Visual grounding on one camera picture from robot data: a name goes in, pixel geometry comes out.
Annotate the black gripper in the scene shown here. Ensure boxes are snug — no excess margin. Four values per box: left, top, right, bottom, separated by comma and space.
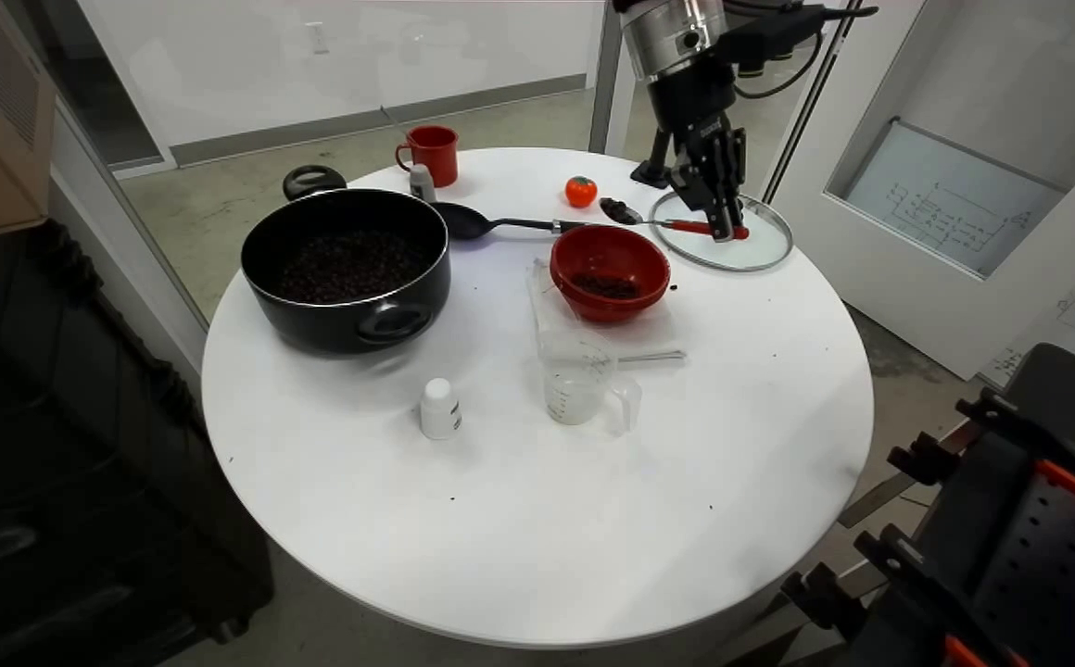
629, 58, 751, 245

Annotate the red bowl with beans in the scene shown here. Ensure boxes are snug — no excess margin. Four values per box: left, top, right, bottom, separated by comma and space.
550, 222, 674, 327

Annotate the glass pot lid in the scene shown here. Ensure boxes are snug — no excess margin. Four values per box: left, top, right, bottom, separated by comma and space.
645, 190, 797, 273

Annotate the white cutting board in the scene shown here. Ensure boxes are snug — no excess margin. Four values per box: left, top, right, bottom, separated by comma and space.
528, 251, 693, 372

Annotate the door window panel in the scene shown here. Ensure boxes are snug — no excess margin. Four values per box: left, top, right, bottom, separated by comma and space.
842, 116, 1066, 282

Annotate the black serving ladle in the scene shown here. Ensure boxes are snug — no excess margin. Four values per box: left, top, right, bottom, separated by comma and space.
434, 201, 572, 245

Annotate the clear glass measuring cup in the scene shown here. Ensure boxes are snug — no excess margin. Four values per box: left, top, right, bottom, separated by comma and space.
541, 365, 645, 442

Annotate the red cup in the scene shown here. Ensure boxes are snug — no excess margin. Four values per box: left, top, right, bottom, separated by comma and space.
393, 124, 463, 194

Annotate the small white bottle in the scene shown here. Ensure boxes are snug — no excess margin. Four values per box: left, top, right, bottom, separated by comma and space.
415, 376, 466, 445

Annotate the black cooking pot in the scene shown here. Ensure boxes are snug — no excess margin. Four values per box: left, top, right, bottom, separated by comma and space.
237, 163, 457, 361

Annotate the black orange-tipped clamp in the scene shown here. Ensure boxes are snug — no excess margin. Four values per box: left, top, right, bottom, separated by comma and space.
781, 523, 1033, 667
886, 384, 1075, 505

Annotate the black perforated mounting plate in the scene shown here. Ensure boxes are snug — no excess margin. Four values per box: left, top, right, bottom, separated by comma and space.
829, 342, 1075, 667

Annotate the black cabinet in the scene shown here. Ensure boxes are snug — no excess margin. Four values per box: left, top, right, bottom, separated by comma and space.
0, 219, 273, 667

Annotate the black camera tripod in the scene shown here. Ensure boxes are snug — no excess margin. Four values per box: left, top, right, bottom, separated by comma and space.
755, 0, 854, 206

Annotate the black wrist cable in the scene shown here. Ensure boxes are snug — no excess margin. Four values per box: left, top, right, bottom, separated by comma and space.
725, 0, 882, 104

